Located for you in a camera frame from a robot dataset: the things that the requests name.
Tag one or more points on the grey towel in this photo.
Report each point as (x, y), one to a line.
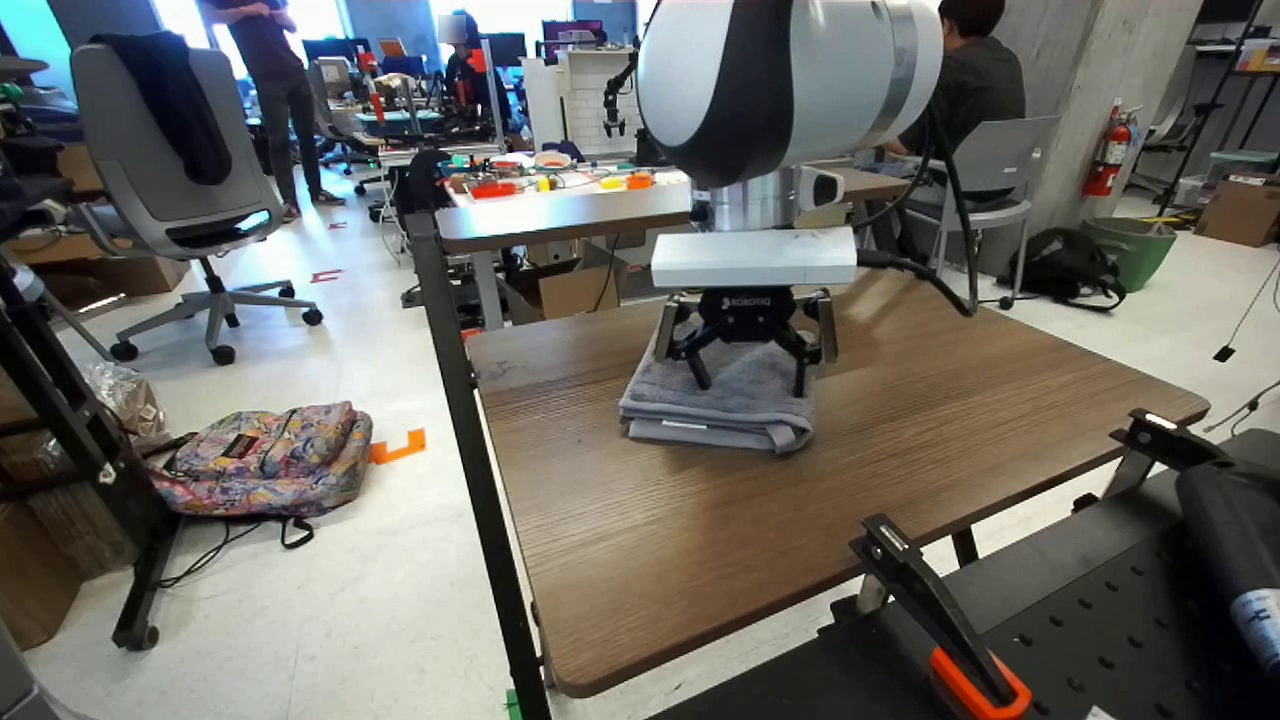
(750, 407)

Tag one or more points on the black clamp at right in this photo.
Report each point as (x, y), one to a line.
(1148, 441)

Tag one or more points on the grey chair at desk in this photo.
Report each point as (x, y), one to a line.
(983, 187)

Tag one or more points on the black cylinder with label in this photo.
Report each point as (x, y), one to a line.
(1233, 523)

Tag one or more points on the cardboard box at right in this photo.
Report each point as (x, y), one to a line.
(1241, 215)

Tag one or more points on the green bin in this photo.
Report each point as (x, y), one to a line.
(1132, 246)

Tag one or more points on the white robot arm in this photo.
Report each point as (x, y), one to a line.
(757, 89)

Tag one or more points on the black jacket on chair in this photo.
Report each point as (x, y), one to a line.
(173, 94)

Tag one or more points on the seated person in dark shirt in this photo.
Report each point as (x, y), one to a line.
(983, 76)

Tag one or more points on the black stand frame at left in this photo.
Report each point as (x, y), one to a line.
(90, 439)

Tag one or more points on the black bag on floor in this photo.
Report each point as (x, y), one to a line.
(1071, 270)

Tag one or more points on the red fire extinguisher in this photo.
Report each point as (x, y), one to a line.
(1108, 153)

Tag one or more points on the grey background desk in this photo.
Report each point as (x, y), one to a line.
(589, 206)

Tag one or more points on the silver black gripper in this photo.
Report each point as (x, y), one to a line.
(746, 287)

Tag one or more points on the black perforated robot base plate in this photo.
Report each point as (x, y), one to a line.
(1107, 617)

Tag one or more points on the black orange clamp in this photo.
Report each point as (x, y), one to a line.
(959, 660)

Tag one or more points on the white board behind small arm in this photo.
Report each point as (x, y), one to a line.
(585, 73)

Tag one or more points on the standing person in dark clothes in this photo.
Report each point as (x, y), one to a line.
(282, 87)

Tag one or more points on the orange plastic piece on floor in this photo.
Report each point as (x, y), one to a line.
(398, 450)

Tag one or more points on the seated person in orange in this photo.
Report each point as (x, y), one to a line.
(465, 67)

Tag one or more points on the grey office chair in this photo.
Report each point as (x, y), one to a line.
(152, 210)

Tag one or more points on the small black robot arm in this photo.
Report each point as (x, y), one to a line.
(613, 121)

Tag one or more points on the cardboard box under desk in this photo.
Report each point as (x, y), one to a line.
(568, 289)

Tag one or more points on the wooden table with black frame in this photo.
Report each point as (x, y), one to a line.
(611, 559)

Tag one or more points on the colourful patterned backpack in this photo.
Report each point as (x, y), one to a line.
(264, 466)

